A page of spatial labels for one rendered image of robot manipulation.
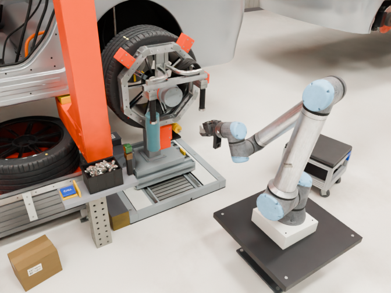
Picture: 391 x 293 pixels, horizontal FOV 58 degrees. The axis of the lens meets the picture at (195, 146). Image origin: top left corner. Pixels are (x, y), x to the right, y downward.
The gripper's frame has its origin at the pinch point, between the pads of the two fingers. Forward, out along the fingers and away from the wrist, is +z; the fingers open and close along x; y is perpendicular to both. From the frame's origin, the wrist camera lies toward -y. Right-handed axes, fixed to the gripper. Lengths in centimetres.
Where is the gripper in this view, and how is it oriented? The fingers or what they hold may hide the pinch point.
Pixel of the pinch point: (201, 133)
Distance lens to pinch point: 210.8
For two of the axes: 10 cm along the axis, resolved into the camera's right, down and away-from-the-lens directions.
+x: -8.0, 3.1, -5.1
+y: -2.3, -9.5, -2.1
